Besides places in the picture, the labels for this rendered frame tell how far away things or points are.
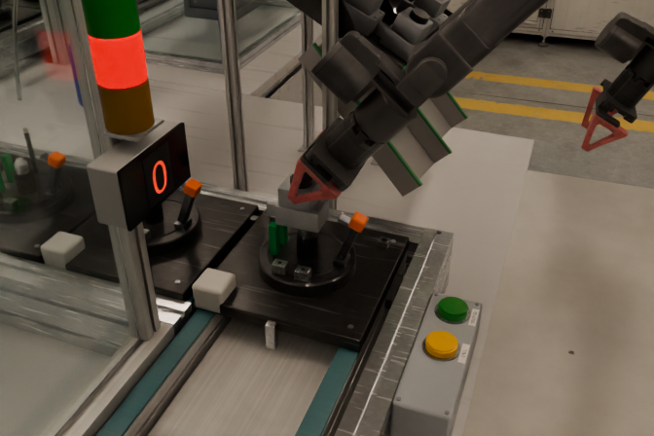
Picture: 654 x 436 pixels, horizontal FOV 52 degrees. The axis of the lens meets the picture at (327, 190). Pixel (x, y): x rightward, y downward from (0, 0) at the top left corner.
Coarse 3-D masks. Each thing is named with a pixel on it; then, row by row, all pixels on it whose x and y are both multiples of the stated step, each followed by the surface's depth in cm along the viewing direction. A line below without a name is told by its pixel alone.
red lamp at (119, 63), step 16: (96, 48) 63; (112, 48) 63; (128, 48) 64; (96, 64) 65; (112, 64) 64; (128, 64) 64; (144, 64) 66; (96, 80) 66; (112, 80) 65; (128, 80) 65; (144, 80) 67
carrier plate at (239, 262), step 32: (256, 224) 106; (256, 256) 99; (384, 256) 99; (256, 288) 92; (352, 288) 92; (384, 288) 92; (256, 320) 89; (288, 320) 87; (320, 320) 87; (352, 320) 87
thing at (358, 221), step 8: (344, 216) 90; (352, 216) 89; (360, 216) 89; (344, 224) 90; (352, 224) 89; (360, 224) 88; (352, 232) 90; (360, 232) 89; (352, 240) 91; (344, 248) 92; (344, 256) 93
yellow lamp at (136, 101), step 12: (144, 84) 67; (108, 96) 66; (120, 96) 66; (132, 96) 66; (144, 96) 67; (108, 108) 67; (120, 108) 66; (132, 108) 67; (144, 108) 68; (108, 120) 68; (120, 120) 67; (132, 120) 67; (144, 120) 68; (120, 132) 68; (132, 132) 68
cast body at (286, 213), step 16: (288, 176) 91; (304, 176) 89; (304, 192) 88; (272, 208) 93; (288, 208) 90; (304, 208) 89; (320, 208) 90; (288, 224) 91; (304, 224) 90; (320, 224) 90
